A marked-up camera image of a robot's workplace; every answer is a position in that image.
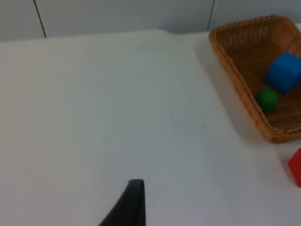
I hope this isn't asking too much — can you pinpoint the blue cube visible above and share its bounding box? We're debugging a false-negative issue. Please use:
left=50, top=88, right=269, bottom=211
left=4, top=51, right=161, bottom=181
left=266, top=52, right=301, bottom=95

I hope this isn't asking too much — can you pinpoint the green ball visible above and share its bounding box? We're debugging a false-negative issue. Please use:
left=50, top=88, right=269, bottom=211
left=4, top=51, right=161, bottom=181
left=254, top=88, right=280, bottom=113

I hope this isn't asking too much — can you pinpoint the pale brown wicker basket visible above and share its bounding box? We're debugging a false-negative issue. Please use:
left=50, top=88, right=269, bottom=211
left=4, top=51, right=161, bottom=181
left=208, top=15, right=301, bottom=144

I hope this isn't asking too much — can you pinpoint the red cube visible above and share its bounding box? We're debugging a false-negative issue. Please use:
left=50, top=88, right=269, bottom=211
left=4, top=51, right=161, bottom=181
left=288, top=148, right=301, bottom=188

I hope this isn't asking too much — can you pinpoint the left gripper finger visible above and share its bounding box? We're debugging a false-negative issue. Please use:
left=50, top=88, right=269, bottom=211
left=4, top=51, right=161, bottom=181
left=97, top=179, right=147, bottom=226

